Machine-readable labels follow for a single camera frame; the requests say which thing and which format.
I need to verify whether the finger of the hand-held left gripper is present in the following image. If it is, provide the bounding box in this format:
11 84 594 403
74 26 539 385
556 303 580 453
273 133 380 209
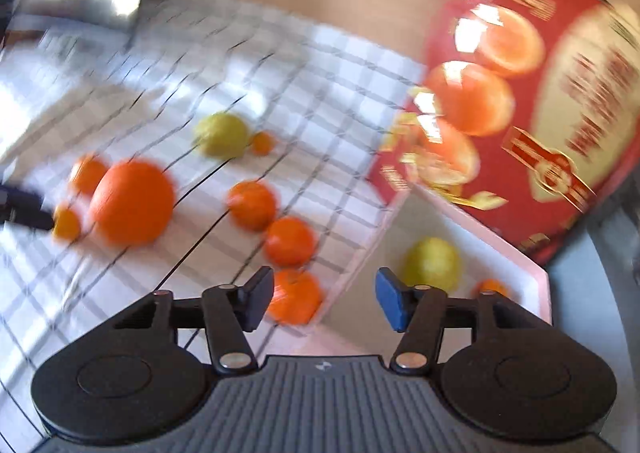
0 183 55 232

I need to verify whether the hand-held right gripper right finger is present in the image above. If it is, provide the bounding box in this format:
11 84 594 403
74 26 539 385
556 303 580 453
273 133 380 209
376 267 543 376

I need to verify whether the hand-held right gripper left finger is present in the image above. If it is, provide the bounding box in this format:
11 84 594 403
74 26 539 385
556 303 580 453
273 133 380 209
115 267 275 376

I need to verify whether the small tangerine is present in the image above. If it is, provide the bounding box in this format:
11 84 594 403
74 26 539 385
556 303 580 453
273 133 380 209
263 216 319 268
51 203 82 241
248 130 277 156
227 180 278 231
265 269 324 325
475 279 509 299
68 154 111 196

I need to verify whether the yellow-green pear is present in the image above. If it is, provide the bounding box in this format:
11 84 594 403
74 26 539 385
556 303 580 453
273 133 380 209
193 112 251 159
402 237 462 293

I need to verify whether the large orange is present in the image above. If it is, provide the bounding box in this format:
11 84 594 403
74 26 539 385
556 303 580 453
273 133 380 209
90 159 176 248

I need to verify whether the white checkered cloth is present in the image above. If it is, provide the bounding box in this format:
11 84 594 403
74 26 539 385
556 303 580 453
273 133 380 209
0 0 431 453

